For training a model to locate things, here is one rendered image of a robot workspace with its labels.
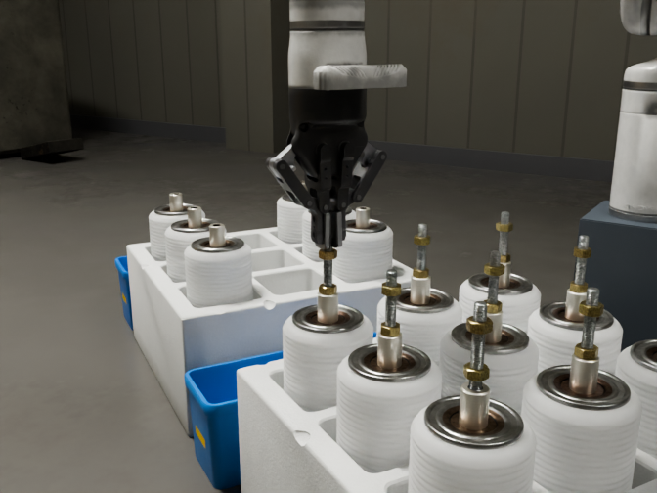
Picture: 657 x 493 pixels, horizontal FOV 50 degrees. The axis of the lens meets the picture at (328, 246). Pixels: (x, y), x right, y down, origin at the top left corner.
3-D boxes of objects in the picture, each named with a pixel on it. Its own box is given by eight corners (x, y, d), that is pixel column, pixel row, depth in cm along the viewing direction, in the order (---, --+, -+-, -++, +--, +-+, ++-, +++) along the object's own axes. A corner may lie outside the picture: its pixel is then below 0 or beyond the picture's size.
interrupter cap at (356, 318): (344, 305, 80) (344, 299, 80) (376, 329, 73) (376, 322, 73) (281, 315, 77) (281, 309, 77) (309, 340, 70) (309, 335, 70)
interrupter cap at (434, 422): (467, 464, 50) (468, 455, 50) (404, 417, 56) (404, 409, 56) (545, 434, 54) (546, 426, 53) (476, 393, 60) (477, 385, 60)
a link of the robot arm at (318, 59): (324, 92, 60) (323, 15, 58) (268, 86, 69) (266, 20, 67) (412, 89, 64) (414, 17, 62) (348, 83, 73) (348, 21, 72)
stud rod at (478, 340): (483, 398, 54) (489, 304, 52) (470, 398, 54) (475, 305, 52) (479, 391, 55) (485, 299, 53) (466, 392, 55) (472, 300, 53)
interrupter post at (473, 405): (471, 437, 53) (473, 397, 52) (451, 423, 55) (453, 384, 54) (495, 428, 55) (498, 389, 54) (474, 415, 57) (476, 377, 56)
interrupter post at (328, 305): (332, 316, 77) (333, 288, 76) (342, 324, 74) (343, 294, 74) (313, 320, 76) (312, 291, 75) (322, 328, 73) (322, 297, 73)
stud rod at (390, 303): (384, 346, 65) (385, 268, 63) (395, 347, 65) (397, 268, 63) (384, 351, 64) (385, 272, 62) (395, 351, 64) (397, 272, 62)
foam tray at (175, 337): (322, 304, 149) (322, 221, 144) (424, 381, 115) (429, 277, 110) (133, 336, 133) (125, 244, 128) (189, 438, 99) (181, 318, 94)
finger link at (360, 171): (382, 148, 71) (348, 194, 71) (393, 159, 72) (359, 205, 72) (369, 145, 74) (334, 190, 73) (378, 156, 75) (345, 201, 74)
